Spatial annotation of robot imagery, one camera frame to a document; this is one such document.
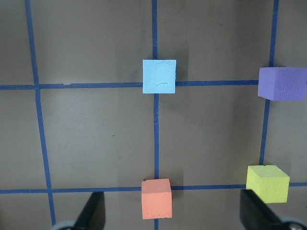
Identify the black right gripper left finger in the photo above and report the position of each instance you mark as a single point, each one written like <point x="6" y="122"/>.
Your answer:
<point x="93" y="215"/>

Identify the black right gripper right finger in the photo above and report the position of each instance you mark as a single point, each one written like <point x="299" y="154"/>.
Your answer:
<point x="256" y="215"/>

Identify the light blue block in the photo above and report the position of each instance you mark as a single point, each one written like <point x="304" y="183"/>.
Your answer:
<point x="159" y="76"/>

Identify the yellow foam block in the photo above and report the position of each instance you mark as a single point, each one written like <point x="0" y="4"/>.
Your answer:
<point x="269" y="183"/>

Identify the orange block, near right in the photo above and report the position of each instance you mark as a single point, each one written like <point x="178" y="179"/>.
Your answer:
<point x="156" y="199"/>

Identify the purple block, right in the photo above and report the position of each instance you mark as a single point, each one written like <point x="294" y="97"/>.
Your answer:
<point x="282" y="83"/>

